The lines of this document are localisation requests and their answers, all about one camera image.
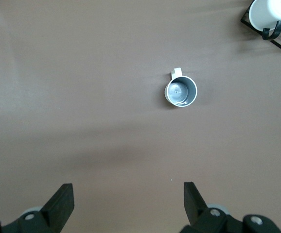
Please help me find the black wire rack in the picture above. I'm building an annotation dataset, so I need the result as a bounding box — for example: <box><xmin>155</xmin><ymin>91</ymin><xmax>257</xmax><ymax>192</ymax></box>
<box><xmin>240</xmin><ymin>9</ymin><xmax>281</xmax><ymax>60</ymax></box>

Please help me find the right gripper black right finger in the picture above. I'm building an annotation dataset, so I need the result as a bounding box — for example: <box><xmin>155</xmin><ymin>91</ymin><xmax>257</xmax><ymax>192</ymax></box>
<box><xmin>180</xmin><ymin>181</ymin><xmax>281</xmax><ymax>233</ymax></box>

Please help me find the cream cup grey inside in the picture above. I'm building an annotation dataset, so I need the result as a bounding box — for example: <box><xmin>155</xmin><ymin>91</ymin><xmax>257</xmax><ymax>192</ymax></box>
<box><xmin>164</xmin><ymin>67</ymin><xmax>198</xmax><ymax>108</ymax></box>

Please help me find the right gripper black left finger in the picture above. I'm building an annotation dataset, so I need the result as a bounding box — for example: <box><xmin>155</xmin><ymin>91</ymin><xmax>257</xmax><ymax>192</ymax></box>
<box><xmin>0</xmin><ymin>183</ymin><xmax>75</xmax><ymax>233</ymax></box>

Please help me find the white mug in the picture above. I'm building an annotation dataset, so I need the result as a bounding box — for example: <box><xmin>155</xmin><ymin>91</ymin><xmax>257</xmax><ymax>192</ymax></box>
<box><xmin>248</xmin><ymin>0</ymin><xmax>281</xmax><ymax>30</ymax></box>

